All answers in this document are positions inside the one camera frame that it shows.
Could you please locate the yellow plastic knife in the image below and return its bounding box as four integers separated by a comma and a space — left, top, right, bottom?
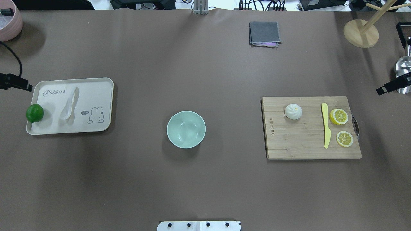
321, 103, 331, 149

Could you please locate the black tray with glasses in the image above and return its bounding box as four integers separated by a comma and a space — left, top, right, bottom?
395, 22, 411, 49

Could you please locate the metal scoop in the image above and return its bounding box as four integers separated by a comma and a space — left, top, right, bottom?
395, 37, 411, 78

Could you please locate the light green bowl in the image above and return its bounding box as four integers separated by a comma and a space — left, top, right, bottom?
166, 111, 207, 149

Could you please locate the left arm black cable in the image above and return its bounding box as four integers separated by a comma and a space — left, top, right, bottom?
0, 41, 23, 77

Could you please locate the bamboo cutting board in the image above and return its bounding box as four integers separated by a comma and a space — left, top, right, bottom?
261, 96, 362, 160

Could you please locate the aluminium frame post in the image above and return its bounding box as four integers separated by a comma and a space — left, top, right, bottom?
193, 0, 209, 15

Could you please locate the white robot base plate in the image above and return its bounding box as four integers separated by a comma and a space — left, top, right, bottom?
157, 220, 242, 231

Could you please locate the lower lemon slice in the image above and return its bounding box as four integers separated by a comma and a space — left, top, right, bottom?
336, 131, 354, 147

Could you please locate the pink bowl with ice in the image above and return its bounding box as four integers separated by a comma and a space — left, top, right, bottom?
0, 0, 23, 41

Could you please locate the green lime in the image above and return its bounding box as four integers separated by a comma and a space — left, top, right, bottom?
25, 104, 44, 123

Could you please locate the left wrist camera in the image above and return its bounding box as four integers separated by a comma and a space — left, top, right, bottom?
0, 73, 33, 92

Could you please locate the beige rabbit tray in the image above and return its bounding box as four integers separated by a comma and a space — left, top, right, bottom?
26, 77, 114, 135

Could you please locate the upper lemon half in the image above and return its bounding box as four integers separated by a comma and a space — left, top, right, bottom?
329, 108, 348, 125

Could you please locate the metal tube in bowl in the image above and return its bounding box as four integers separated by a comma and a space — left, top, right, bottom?
0, 8, 14, 17

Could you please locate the white ceramic spoon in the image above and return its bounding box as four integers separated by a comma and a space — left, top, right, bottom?
60, 86, 78, 120

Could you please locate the white steamed bun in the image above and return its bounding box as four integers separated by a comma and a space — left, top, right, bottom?
284, 103, 302, 120

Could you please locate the folded grey cloth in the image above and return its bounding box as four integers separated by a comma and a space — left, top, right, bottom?
249, 21, 283, 48

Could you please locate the wooden mug tree stand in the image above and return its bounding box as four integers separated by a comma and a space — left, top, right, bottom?
343, 0, 411, 48

